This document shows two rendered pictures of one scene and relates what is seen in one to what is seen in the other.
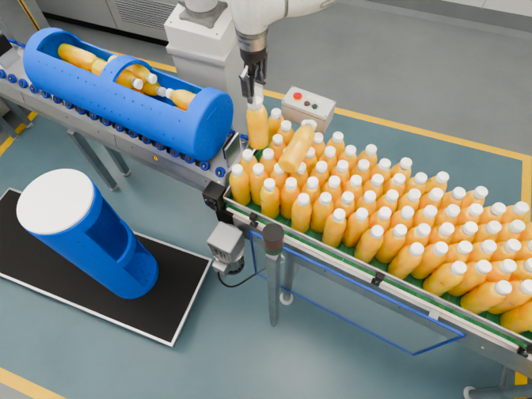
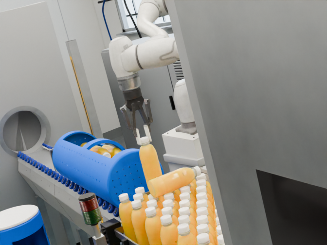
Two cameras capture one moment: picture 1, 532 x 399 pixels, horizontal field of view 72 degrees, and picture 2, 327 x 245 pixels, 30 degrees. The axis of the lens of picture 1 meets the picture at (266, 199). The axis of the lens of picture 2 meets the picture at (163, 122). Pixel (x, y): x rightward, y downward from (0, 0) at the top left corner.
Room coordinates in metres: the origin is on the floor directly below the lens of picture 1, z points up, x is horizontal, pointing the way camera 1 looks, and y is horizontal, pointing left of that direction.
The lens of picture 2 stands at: (-1.07, -1.50, 1.91)
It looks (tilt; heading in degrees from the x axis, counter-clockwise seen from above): 12 degrees down; 36
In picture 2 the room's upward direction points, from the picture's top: 14 degrees counter-clockwise
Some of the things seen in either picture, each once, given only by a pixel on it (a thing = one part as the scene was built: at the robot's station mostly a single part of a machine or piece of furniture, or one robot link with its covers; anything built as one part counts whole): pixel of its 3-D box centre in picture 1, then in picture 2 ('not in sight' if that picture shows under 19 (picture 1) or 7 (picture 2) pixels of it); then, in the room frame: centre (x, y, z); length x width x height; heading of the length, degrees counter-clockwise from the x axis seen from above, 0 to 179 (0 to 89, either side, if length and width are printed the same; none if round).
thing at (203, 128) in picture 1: (127, 92); (102, 166); (1.19, 0.56, 1.09); 0.88 x 0.28 x 0.28; 60
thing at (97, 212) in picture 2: (273, 242); (92, 214); (0.43, -0.02, 1.18); 0.06 x 0.06 x 0.05
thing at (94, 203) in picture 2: (273, 237); (88, 203); (0.43, -0.02, 1.23); 0.06 x 0.06 x 0.04
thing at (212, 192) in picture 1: (216, 195); (114, 233); (0.74, 0.20, 0.95); 0.10 x 0.07 x 0.10; 150
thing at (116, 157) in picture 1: (110, 146); not in sight; (1.52, 1.00, 0.31); 0.06 x 0.06 x 0.63; 60
